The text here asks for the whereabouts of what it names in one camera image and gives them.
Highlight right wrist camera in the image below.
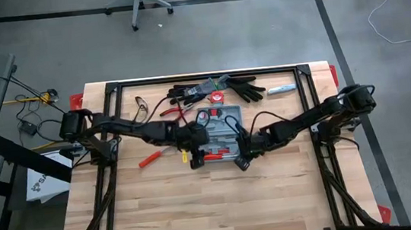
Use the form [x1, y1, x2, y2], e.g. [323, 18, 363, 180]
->
[233, 155, 252, 173]

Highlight grey utility knife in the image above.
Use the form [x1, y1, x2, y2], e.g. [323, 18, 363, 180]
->
[266, 82, 299, 96]

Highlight red tape measure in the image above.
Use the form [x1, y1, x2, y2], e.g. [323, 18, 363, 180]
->
[208, 90, 226, 107]

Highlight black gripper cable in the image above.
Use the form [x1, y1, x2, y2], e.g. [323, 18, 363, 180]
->
[223, 107, 294, 149]
[129, 91, 212, 136]

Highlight black work glove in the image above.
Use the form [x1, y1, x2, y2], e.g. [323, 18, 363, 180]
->
[164, 76, 218, 109]
[216, 70, 269, 107]

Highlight black power adapter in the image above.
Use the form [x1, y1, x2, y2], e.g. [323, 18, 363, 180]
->
[18, 119, 43, 139]

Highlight yellow plug with cable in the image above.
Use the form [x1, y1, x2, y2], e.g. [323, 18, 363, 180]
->
[2, 88, 61, 111]

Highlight yellow cable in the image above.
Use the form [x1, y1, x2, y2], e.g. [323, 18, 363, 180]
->
[29, 139, 67, 152]

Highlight clear safety glasses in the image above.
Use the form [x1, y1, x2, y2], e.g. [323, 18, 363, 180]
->
[129, 94, 151, 123]

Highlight hex key set red holder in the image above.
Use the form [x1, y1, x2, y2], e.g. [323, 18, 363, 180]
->
[207, 107, 225, 119]

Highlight black clamp handle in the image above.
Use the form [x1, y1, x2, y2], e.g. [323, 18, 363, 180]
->
[58, 141, 94, 160]

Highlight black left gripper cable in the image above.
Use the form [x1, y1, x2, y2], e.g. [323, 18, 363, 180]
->
[129, 91, 212, 136]

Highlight red handled screwdriver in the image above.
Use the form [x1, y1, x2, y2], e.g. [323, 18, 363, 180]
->
[135, 145, 177, 171]

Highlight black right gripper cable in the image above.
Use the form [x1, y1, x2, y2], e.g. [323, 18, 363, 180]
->
[223, 107, 294, 149]

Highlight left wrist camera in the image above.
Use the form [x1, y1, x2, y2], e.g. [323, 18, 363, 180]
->
[189, 155, 207, 171]

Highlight black floor cable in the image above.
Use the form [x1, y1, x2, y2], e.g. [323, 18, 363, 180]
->
[0, 40, 79, 149]

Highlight white cardboard box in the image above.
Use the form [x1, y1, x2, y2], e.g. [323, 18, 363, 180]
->
[21, 150, 78, 206]

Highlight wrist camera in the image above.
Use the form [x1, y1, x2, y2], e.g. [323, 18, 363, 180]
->
[233, 155, 252, 173]
[189, 155, 207, 171]

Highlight grey plastic tool case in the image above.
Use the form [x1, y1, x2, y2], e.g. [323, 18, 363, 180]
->
[192, 103, 250, 165]

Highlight red handled pliers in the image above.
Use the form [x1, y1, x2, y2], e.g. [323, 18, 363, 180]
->
[158, 102, 197, 124]

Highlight black diagonal bar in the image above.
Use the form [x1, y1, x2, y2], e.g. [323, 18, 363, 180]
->
[0, 126, 75, 190]

